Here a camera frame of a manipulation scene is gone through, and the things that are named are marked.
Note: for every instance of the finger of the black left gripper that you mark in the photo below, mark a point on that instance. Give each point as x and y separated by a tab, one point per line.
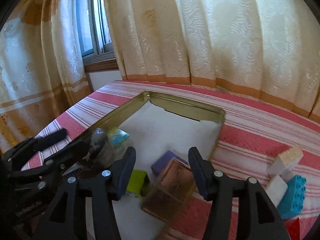
26	149
58	162

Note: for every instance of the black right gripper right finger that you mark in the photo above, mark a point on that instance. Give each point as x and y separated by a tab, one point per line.
257	215

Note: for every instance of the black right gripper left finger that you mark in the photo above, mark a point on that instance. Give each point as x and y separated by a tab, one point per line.
65	217

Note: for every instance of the red toy building brick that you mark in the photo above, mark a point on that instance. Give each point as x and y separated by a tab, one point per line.
293	228

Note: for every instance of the green soccer ball block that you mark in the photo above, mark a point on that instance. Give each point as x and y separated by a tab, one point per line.
139	184

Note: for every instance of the clear plastic case green contents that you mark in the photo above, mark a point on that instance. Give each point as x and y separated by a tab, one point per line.
117	137

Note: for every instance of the purple cube block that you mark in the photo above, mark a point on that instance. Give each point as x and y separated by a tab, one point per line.
158	166

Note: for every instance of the white usb charger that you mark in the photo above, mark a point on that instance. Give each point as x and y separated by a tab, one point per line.
276	189

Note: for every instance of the red striped bed cover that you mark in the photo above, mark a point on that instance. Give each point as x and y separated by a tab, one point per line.
253	133

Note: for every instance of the cream side curtain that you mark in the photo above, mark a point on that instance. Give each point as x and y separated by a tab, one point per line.
42	72

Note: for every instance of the white box with gold top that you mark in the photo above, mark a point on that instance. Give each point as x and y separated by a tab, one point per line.
285	161

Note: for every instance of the blue toy building brick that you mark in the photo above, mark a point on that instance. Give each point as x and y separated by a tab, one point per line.
292	202

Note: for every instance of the cream patterned curtain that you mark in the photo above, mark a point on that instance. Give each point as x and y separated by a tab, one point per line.
263	49

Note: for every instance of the window with frame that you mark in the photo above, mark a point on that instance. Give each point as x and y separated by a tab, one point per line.
94	36

